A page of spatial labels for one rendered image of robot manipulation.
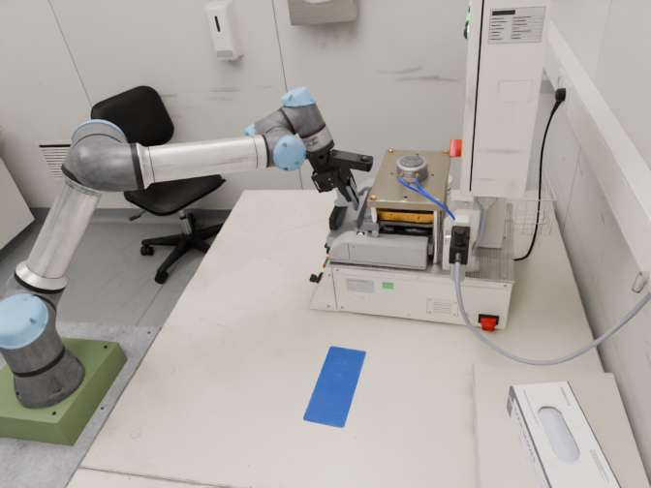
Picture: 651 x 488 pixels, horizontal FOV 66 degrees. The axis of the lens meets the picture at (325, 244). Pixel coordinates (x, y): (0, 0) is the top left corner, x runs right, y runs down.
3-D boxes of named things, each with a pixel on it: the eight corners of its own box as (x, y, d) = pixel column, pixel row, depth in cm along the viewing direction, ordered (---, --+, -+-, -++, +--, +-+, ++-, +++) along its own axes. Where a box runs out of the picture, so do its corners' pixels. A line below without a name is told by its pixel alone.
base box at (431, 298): (505, 253, 155) (511, 205, 145) (505, 343, 127) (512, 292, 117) (338, 240, 170) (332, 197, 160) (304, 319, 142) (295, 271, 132)
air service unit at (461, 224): (468, 257, 121) (472, 205, 112) (464, 297, 110) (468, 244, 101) (446, 255, 122) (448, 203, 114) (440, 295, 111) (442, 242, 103)
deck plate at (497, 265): (511, 205, 145) (512, 202, 145) (513, 284, 119) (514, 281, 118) (357, 197, 158) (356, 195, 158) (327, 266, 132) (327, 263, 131)
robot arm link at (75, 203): (-11, 331, 116) (82, 124, 102) (-1, 295, 128) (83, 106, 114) (46, 343, 122) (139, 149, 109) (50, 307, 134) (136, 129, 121)
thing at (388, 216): (448, 186, 139) (449, 155, 133) (440, 231, 122) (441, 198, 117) (387, 183, 144) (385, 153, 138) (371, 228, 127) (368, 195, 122)
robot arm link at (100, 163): (61, 156, 93) (308, 129, 109) (64, 137, 102) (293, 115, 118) (76, 212, 99) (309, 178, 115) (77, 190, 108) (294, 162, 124)
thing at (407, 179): (474, 181, 140) (477, 137, 132) (468, 248, 116) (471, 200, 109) (387, 177, 146) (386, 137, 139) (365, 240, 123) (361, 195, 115)
